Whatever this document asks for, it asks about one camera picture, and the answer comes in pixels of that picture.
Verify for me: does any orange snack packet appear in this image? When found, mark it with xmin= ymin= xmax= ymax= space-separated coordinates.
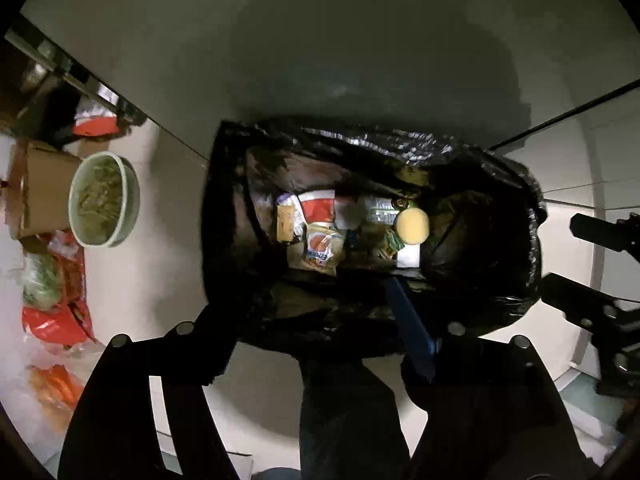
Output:
xmin=287 ymin=222 xmax=346 ymax=276

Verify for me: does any small green packet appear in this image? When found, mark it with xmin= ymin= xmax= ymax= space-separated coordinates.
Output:
xmin=382 ymin=230 xmax=406 ymax=256

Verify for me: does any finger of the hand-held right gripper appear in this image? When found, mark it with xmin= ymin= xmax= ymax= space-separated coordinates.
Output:
xmin=570 ymin=212 xmax=640 ymax=263
xmin=540 ymin=272 xmax=640 ymax=346

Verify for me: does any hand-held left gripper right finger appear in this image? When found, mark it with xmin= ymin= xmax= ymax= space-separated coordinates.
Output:
xmin=385 ymin=277 xmax=601 ymax=480

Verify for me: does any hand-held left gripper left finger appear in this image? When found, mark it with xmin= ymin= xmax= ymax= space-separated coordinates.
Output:
xmin=57 ymin=305 xmax=241 ymax=480

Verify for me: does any clear plastic bottle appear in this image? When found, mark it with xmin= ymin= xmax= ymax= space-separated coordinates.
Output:
xmin=362 ymin=197 xmax=401 ymax=226

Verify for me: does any yellow cracker packet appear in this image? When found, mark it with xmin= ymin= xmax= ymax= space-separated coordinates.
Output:
xmin=275 ymin=205 xmax=296 ymax=243

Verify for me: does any black trash bag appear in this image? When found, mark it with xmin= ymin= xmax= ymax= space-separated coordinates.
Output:
xmin=200 ymin=119 xmax=548 ymax=361

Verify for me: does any green bowl with noodles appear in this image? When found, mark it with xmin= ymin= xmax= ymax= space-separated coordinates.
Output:
xmin=68 ymin=151 xmax=141 ymax=248

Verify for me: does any brown cardboard box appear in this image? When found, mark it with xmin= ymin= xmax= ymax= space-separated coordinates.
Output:
xmin=7 ymin=140 xmax=83 ymax=241

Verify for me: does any red white packet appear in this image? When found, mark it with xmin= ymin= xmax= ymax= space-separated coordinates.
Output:
xmin=295 ymin=190 xmax=336 ymax=226

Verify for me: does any green vegetable bag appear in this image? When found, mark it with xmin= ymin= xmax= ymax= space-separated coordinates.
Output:
xmin=22 ymin=255 xmax=66 ymax=311

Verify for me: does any white foam block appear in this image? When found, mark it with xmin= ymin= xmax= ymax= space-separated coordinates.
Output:
xmin=396 ymin=242 xmax=422 ymax=268

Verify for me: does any flat red packet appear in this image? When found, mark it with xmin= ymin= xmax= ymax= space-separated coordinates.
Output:
xmin=72 ymin=117 xmax=121 ymax=136

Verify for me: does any metal rail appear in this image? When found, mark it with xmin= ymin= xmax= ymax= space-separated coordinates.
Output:
xmin=5 ymin=27 xmax=148 ymax=126

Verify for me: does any red snack bag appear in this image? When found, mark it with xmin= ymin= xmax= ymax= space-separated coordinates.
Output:
xmin=22 ymin=300 xmax=96 ymax=346

